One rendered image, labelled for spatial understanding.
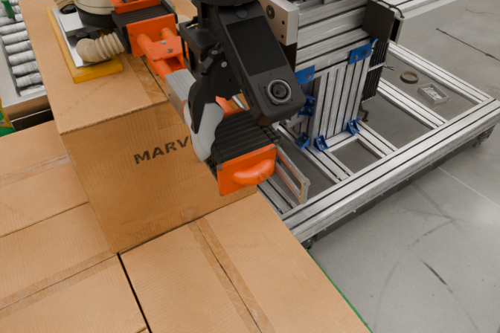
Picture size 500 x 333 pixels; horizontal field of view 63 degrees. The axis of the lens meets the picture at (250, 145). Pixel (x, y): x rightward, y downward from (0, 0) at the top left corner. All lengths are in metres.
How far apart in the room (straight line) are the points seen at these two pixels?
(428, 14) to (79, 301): 1.08
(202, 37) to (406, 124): 1.61
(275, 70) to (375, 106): 1.67
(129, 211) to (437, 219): 1.34
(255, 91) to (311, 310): 0.69
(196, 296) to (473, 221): 1.32
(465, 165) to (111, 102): 1.75
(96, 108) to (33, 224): 0.49
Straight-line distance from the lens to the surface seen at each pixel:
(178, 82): 0.59
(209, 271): 1.01
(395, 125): 1.95
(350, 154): 1.76
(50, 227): 1.19
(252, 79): 0.36
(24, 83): 1.73
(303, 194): 0.46
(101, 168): 0.86
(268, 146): 0.47
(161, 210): 1.01
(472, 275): 1.82
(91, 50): 0.85
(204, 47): 0.42
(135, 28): 0.73
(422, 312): 1.67
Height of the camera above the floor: 1.43
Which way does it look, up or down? 44 degrees down
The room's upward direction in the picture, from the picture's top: straight up
